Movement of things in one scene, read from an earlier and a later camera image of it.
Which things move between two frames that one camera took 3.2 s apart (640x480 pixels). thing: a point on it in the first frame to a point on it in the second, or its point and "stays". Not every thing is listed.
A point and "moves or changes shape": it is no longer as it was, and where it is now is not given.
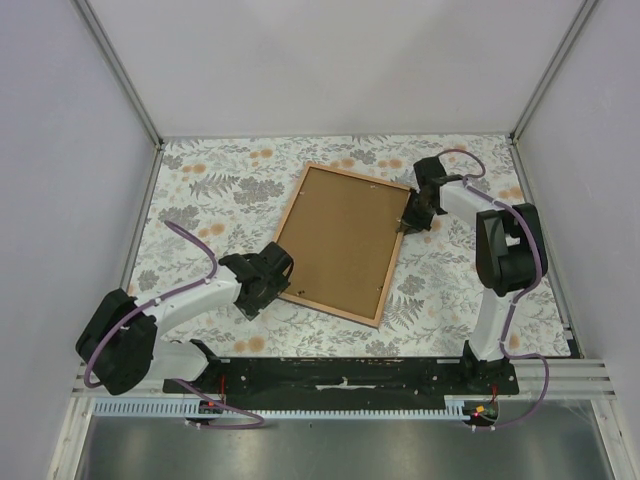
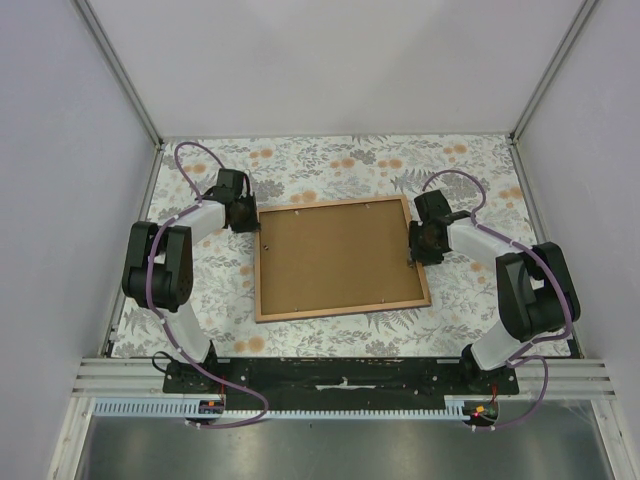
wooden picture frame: (287, 234) to (335, 258)
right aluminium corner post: (570, 34) stays
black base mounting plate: (344, 379) stays
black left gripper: (250, 307) to (251, 225)
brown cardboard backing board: (342, 241) moves or changes shape
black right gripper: (410, 224) to (416, 254)
